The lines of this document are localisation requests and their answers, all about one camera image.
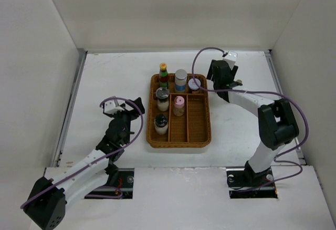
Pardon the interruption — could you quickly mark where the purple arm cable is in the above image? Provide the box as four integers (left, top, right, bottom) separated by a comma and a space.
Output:
20, 97, 144, 210
191, 47, 309, 194

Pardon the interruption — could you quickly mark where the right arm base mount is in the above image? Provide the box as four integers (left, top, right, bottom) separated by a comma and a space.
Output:
226, 168, 278, 199

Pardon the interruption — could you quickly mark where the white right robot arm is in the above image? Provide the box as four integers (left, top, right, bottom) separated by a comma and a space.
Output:
207, 60, 299, 188

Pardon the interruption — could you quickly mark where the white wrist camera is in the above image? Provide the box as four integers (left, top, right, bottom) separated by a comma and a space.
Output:
223, 51, 238, 69
100, 99, 120, 114

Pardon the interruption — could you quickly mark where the small black knob shaker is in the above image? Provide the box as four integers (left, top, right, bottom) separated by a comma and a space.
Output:
154, 113, 169, 135

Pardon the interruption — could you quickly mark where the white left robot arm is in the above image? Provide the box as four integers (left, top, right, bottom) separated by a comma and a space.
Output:
21, 97, 145, 229

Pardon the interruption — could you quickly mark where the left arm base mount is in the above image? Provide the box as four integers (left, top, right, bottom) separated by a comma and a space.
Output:
85, 165, 135, 200

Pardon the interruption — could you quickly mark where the pink lid spice shaker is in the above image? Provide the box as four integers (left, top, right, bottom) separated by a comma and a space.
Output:
173, 96, 185, 117

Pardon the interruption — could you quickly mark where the white lid spice jar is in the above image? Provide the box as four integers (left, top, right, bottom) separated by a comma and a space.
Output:
188, 78, 201, 94

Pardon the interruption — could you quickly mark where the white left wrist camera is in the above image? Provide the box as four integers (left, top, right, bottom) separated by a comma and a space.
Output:
100, 99, 120, 114

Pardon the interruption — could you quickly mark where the green label sauce bottle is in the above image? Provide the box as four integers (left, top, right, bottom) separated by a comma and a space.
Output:
159, 63, 169, 88

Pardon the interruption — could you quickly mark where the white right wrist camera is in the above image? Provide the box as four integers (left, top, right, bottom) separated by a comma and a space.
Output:
223, 51, 238, 69

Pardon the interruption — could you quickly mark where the brown wicker divided basket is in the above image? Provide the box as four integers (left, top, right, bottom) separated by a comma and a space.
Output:
146, 74, 211, 148

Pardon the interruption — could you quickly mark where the tall white pearl jar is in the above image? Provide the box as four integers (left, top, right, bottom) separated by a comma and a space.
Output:
174, 69, 187, 93

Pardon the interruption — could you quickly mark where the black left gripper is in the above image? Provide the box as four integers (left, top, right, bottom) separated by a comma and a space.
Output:
109, 98, 143, 144

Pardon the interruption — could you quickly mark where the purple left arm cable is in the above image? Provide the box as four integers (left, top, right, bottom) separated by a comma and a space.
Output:
20, 97, 144, 210

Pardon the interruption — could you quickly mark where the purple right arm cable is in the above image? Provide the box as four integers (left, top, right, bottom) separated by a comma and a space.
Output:
191, 47, 309, 194

